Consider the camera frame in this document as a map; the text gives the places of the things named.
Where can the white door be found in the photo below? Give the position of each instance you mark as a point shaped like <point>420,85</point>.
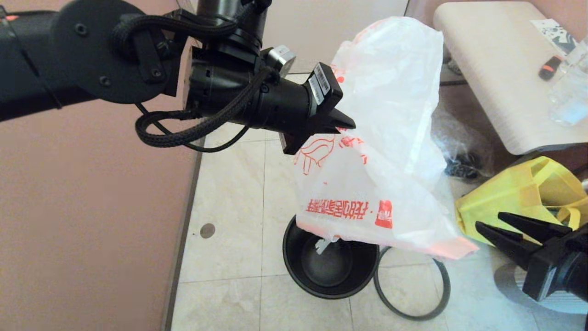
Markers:
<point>312,27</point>

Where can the fresh white red plastic bag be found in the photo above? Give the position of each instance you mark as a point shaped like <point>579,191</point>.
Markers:
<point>390,138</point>

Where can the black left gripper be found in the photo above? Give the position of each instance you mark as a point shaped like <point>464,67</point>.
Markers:
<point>289,108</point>

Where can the clear bottle with blue tint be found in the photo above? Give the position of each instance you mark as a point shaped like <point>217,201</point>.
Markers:
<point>569,101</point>

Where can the black orange small device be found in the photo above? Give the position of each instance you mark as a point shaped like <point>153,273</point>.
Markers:
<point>550,69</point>

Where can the black white printed leaflet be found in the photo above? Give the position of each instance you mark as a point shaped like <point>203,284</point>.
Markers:
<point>556,36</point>

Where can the beige table with metal legs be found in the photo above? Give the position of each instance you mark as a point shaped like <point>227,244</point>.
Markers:
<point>496,69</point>

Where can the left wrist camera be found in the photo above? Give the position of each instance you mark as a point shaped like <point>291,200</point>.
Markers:
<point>281,59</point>

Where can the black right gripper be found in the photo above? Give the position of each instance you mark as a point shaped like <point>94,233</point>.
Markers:
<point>551,271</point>

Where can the clear plastic bag dark contents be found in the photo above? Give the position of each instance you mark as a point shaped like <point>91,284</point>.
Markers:
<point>464,142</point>

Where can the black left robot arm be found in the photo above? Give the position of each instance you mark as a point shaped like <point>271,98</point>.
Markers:
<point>92,59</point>

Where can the yellow fabric bag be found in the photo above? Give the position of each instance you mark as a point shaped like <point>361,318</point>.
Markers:
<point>505,202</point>

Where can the round grey floor cover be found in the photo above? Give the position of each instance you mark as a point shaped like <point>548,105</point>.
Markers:
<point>207,230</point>

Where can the black round trash bin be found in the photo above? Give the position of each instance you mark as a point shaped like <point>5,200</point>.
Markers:
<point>330,271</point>

